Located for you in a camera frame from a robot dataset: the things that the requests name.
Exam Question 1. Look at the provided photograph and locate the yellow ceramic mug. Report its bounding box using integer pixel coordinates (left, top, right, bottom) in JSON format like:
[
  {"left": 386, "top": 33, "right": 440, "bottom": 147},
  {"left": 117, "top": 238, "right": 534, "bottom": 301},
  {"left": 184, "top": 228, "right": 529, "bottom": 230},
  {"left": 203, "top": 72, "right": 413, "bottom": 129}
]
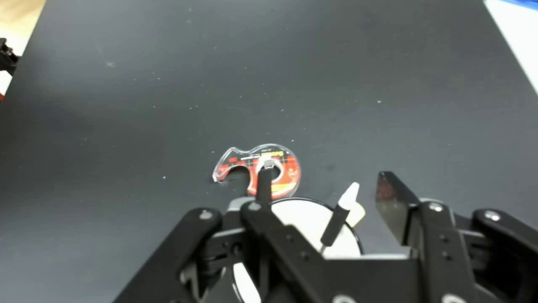
[{"left": 225, "top": 195, "right": 366, "bottom": 303}]

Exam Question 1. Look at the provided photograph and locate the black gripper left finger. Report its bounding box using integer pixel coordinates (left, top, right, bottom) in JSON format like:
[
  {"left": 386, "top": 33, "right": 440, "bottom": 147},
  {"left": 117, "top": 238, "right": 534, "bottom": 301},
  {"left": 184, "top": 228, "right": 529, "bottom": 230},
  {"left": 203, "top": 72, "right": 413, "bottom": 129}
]
[{"left": 114, "top": 164, "right": 337, "bottom": 303}]

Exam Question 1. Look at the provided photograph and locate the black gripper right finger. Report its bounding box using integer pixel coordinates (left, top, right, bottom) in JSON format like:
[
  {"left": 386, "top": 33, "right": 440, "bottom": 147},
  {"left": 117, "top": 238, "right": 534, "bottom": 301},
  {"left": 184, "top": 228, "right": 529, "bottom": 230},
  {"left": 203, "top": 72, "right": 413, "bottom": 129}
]
[{"left": 374, "top": 169, "right": 538, "bottom": 303}]

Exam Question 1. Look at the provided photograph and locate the red clear tape dispenser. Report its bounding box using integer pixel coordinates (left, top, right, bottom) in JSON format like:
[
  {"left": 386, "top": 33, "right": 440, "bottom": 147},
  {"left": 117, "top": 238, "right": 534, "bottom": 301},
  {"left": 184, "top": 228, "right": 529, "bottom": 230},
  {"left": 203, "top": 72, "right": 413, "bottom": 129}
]
[{"left": 210, "top": 141, "right": 302, "bottom": 200}]

